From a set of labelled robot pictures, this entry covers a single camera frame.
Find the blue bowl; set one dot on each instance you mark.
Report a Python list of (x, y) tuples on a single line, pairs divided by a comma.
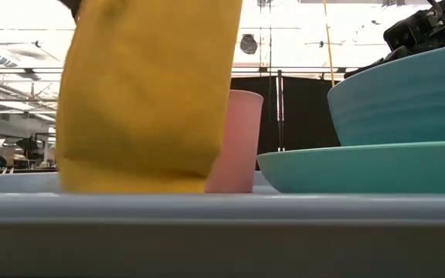
[(400, 104)]

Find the pink ribbed cup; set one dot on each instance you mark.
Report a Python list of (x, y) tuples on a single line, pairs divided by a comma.
[(238, 146)]

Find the teal plate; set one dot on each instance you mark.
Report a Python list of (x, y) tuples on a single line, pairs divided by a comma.
[(361, 170)]

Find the black curtain partition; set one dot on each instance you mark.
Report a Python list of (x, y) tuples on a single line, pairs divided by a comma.
[(307, 116)]

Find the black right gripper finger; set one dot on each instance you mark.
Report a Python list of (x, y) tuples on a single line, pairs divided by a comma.
[(377, 63)]

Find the thin metal pole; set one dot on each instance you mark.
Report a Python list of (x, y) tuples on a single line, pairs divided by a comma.
[(280, 116)]

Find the blue plastic tray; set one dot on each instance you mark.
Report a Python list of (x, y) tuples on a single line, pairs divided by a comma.
[(222, 231)]

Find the yellow cloth napkin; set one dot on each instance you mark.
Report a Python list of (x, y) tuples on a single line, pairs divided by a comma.
[(141, 96)]

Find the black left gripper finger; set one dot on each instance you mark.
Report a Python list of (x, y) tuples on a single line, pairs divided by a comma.
[(72, 5)]

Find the black round ceiling fixture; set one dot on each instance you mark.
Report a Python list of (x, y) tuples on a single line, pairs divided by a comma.
[(248, 44)]

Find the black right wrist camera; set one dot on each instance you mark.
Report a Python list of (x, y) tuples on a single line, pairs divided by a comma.
[(410, 31)]

